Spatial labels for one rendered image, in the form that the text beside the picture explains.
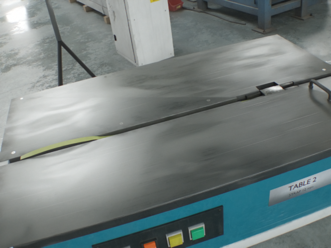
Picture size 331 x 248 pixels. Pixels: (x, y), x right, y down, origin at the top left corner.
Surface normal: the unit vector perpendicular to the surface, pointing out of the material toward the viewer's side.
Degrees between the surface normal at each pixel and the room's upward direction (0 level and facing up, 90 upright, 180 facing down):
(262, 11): 90
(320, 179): 90
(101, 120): 0
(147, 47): 90
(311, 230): 0
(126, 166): 0
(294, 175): 90
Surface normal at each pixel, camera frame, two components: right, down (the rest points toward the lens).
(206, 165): -0.14, -0.82
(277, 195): 0.27, 0.51
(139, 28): 0.49, 0.43
